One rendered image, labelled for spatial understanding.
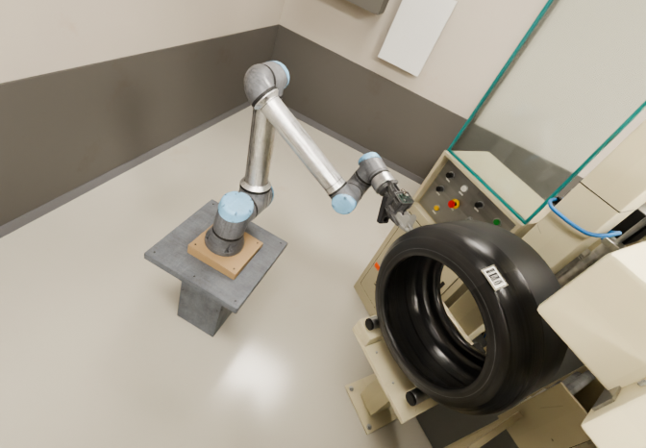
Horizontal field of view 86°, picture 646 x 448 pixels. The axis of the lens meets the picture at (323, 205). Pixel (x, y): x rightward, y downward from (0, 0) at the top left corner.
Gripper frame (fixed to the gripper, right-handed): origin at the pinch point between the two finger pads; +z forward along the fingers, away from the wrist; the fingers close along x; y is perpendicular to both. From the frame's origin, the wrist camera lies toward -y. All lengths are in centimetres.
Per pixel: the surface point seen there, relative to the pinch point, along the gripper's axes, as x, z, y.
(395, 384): -7, 41, -38
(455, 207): 65, -22, -20
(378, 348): -5.9, 27.7, -39.7
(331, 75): 128, -258, -89
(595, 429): -48, 56, 50
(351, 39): 134, -259, -47
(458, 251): -11.1, 19.8, 21.5
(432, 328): 13.3, 29.4, -27.3
